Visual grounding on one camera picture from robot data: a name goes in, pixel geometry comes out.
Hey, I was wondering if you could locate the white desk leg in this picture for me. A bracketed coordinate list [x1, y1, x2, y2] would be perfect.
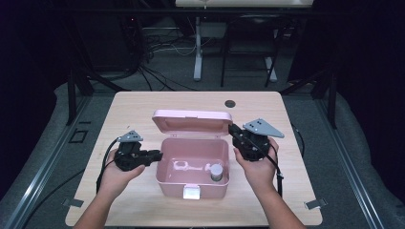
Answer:
[193, 16, 203, 82]
[265, 28, 278, 83]

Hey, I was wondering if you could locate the white desk top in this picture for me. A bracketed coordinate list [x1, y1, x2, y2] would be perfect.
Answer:
[175, 0, 313, 9]

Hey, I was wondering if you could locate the hand-held gripper cable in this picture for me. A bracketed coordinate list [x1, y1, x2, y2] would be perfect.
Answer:
[96, 137, 120, 195]
[268, 142, 285, 198]

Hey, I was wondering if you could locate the bundle of floor cables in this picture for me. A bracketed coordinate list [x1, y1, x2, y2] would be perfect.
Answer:
[133, 18, 200, 93]

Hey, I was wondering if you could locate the metal floor rail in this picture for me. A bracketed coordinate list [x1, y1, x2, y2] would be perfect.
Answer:
[3, 94, 93, 229]
[314, 98, 386, 229]

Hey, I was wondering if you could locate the black frame post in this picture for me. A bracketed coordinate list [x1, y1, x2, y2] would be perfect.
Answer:
[66, 68, 78, 127]
[328, 70, 338, 130]

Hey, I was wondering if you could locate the person's left hand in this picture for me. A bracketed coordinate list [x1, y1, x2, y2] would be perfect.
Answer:
[98, 149, 146, 198]

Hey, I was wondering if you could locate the black cable beside table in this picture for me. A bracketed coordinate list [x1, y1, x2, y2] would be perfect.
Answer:
[290, 123, 306, 158]

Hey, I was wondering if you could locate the pink storage box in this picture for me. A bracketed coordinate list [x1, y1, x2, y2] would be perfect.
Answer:
[151, 109, 234, 200]

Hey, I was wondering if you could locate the right hand-held gripper cable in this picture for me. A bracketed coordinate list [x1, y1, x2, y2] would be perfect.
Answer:
[268, 142, 285, 198]

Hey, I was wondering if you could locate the left hand-held gripper cable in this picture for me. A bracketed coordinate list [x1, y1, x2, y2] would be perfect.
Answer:
[96, 137, 120, 195]

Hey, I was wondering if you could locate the black floor cable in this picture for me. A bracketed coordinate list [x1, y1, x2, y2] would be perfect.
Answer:
[20, 169, 86, 229]

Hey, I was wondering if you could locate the person's right hand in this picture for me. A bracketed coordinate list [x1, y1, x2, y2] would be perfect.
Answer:
[233, 136, 281, 193]

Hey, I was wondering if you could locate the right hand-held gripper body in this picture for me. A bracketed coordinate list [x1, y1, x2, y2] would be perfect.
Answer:
[233, 118, 286, 162]

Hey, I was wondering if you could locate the black chair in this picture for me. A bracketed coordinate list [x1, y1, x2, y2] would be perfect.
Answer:
[220, 12, 289, 89]

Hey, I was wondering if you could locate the small white bottle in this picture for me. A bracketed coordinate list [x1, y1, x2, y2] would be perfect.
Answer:
[209, 163, 224, 182]

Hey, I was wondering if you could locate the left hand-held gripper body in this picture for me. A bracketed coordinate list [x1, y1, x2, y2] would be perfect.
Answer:
[114, 130, 151, 172]

